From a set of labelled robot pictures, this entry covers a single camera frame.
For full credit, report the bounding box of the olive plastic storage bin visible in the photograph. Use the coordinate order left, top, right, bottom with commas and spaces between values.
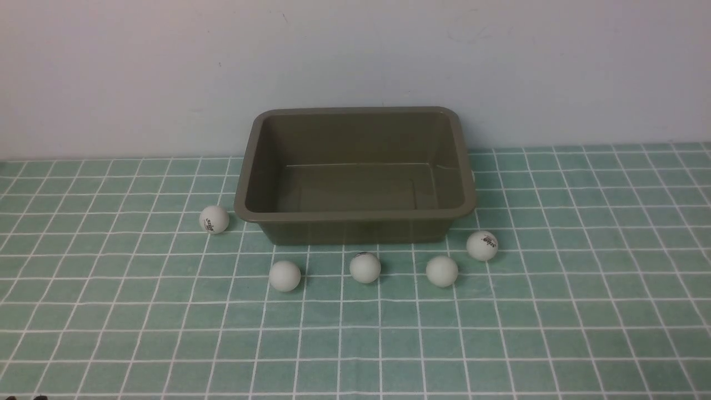
233, 106, 477, 246

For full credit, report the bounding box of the white ping-pong ball logo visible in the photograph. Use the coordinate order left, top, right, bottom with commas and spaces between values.
465, 231, 499, 262

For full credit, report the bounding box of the green checked tablecloth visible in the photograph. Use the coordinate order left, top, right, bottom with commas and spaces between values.
1, 143, 710, 399

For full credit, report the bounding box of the white ping-pong ball plain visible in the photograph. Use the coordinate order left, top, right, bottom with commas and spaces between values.
268, 261, 302, 293
425, 256, 459, 288

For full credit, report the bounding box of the white ping-pong ball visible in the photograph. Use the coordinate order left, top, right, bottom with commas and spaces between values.
349, 252, 382, 284
199, 205, 229, 234

